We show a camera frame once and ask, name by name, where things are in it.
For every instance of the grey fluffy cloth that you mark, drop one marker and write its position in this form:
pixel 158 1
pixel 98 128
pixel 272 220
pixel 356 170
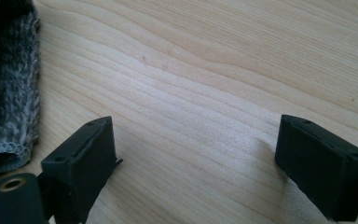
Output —
pixel 9 93

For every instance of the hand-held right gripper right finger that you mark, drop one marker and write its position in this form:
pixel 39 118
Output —
pixel 323 168

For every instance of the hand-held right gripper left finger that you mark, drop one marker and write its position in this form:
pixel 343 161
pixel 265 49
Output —
pixel 77 161

